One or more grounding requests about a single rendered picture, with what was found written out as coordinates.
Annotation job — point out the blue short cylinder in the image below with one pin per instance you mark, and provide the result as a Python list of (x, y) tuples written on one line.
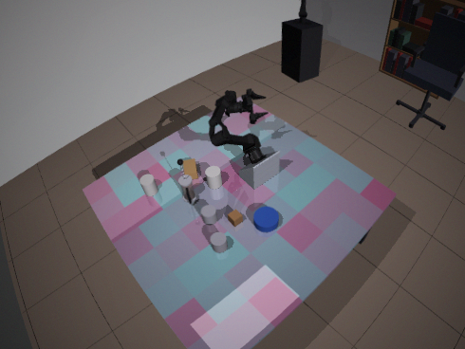
[(266, 219)]

